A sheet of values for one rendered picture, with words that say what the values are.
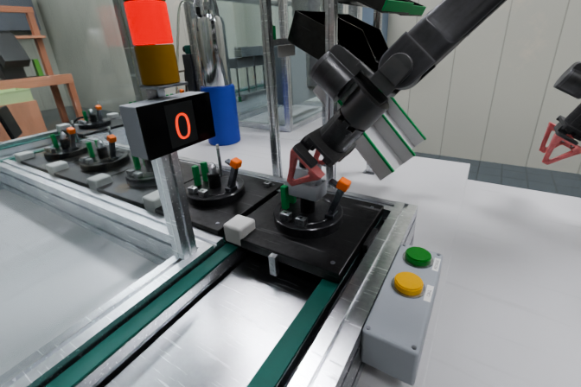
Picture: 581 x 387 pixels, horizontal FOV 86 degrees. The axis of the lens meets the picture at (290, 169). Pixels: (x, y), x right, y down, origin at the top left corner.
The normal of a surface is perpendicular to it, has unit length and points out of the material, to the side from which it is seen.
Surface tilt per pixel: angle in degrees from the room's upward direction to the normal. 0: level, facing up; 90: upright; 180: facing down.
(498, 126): 90
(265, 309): 0
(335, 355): 0
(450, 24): 73
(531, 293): 0
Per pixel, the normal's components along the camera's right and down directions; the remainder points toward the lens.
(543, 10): -0.54, 0.35
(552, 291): -0.05, -0.92
